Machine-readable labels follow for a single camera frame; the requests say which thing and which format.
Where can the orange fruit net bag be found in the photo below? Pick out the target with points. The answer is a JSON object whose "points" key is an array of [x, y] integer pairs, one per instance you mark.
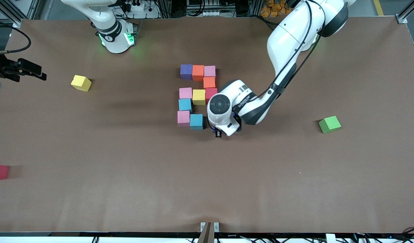
{"points": [[271, 10]]}

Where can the silver metal mounting bracket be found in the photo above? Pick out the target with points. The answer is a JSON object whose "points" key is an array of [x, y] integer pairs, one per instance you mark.
{"points": [[216, 226]]}

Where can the yellow foam cube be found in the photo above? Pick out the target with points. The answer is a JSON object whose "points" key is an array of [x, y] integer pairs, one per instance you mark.
{"points": [[80, 82], [199, 97]]}

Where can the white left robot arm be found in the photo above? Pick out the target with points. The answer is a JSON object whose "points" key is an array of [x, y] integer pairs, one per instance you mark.
{"points": [[220, 104]]}

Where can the aluminium frame profile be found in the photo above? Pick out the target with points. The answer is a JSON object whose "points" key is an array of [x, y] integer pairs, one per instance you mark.
{"points": [[33, 8], [408, 11]]}

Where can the brown table cover sheet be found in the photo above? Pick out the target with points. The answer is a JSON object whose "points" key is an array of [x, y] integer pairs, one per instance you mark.
{"points": [[207, 195]]}

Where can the blue foam cube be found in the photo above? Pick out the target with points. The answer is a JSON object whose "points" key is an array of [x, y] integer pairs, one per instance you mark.
{"points": [[196, 121], [185, 104]]}

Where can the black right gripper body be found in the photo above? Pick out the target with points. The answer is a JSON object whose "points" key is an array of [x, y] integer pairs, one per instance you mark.
{"points": [[0, 66]]}

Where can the white power strip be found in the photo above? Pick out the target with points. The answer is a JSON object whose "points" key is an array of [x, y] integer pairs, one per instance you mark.
{"points": [[207, 13], [139, 7]]}

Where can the green foam cube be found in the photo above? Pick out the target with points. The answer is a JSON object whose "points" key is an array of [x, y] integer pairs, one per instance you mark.
{"points": [[329, 124]]}

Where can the brown tapered post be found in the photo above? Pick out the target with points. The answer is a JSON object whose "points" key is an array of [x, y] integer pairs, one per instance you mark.
{"points": [[207, 234]]}

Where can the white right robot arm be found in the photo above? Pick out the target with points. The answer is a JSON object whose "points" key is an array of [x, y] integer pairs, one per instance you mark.
{"points": [[112, 37]]}

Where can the orange foam cube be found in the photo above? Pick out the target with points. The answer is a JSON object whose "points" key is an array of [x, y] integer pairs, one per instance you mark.
{"points": [[209, 82], [198, 72]]}

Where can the pink foam cube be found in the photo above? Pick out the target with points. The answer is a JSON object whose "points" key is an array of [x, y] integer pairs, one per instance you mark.
{"points": [[183, 118], [209, 71], [185, 93]]}

